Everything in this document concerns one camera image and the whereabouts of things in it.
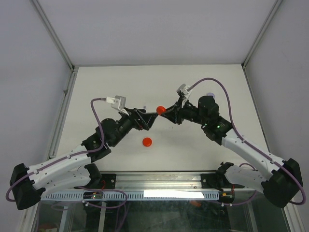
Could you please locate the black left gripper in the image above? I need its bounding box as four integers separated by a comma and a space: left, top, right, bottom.
111, 107, 158, 146

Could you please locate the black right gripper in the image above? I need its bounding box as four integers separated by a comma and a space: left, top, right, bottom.
161, 97, 208, 127

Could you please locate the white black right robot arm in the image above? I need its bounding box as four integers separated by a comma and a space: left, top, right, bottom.
156, 96, 306, 208

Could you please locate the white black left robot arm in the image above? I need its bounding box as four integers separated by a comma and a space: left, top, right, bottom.
8, 108, 158, 210

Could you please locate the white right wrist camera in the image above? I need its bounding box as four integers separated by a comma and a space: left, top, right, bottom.
176, 84, 192, 108

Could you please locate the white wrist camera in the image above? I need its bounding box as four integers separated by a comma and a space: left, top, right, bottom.
176, 84, 192, 108
105, 95, 129, 115

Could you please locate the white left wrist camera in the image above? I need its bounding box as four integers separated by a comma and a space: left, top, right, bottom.
105, 95, 129, 115

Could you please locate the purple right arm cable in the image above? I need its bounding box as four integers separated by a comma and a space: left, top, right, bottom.
188, 77, 304, 207

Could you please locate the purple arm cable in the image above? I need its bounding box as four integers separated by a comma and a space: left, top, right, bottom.
5, 97, 107, 202
188, 77, 304, 207

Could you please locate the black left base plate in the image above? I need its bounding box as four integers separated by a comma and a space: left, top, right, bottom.
99, 173, 117, 189

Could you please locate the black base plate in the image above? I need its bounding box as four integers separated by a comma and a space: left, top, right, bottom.
200, 173, 233, 191
99, 173, 117, 189

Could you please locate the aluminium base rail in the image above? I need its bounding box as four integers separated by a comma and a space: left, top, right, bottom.
41, 170, 289, 193

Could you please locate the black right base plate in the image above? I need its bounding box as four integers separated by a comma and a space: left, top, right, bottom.
200, 173, 233, 191

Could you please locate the grey slotted cable tray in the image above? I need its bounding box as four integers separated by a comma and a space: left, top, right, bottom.
42, 190, 219, 202

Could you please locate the aluminium frame post right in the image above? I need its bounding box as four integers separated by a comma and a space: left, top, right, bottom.
241, 0, 284, 70

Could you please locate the aluminium frame post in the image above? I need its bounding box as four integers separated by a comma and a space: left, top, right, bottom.
29, 0, 75, 71
241, 0, 284, 70

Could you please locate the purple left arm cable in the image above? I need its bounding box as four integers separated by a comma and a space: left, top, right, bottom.
5, 97, 107, 202

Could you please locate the aluminium frame post left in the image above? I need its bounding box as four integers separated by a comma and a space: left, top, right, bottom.
29, 0, 75, 71

